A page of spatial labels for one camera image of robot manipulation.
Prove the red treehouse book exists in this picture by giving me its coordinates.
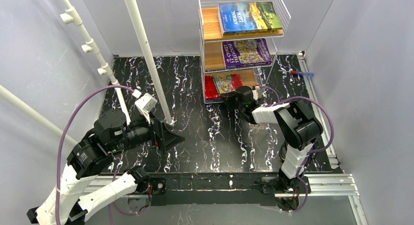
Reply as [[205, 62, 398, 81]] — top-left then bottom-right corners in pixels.
[[205, 74, 243, 101]]

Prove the purple 52-storey treehouse book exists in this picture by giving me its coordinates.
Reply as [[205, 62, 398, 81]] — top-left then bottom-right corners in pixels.
[[221, 38, 272, 69]]

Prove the white wire wooden shelf rack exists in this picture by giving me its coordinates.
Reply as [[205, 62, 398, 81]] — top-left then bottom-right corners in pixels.
[[198, 0, 291, 104]]

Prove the orange 130-storey treehouse book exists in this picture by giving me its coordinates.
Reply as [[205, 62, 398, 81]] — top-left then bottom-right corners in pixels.
[[222, 29, 284, 38]]

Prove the blue animal farm book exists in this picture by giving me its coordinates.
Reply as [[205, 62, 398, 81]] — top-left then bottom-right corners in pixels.
[[218, 1, 283, 33]]

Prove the blue 91-storey treehouse book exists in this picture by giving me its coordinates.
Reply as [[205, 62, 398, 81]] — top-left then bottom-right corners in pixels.
[[204, 99, 223, 104]]

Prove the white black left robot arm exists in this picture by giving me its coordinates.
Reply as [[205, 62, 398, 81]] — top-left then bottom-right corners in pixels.
[[27, 109, 185, 225]]

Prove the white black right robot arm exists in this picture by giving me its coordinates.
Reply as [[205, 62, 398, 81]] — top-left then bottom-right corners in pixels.
[[221, 86, 324, 183]]

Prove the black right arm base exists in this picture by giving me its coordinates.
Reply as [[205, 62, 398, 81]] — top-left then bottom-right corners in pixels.
[[251, 172, 311, 213]]

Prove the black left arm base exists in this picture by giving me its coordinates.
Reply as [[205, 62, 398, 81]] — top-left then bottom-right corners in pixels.
[[111, 171, 166, 197]]

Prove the blue red screwdriver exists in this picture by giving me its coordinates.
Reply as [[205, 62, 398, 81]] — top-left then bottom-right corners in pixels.
[[278, 70, 314, 78]]

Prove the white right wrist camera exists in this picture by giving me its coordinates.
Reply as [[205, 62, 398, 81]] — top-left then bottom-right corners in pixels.
[[251, 85, 262, 101]]

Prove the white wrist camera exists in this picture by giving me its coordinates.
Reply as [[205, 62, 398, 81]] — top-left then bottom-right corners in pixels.
[[132, 89, 158, 124], [251, 85, 262, 101]]

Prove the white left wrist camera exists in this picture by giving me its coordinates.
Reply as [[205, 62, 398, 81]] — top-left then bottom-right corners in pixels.
[[132, 89, 158, 124]]

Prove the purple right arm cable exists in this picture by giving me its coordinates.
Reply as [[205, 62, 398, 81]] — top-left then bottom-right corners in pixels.
[[258, 85, 335, 213]]

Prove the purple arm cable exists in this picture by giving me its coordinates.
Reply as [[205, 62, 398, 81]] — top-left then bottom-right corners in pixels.
[[55, 84, 151, 225], [258, 85, 335, 213]]

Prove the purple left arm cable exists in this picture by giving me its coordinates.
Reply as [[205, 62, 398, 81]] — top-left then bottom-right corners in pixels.
[[55, 84, 151, 225]]

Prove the white pvc pipe frame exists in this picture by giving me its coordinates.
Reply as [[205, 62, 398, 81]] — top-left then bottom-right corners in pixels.
[[0, 0, 174, 144]]

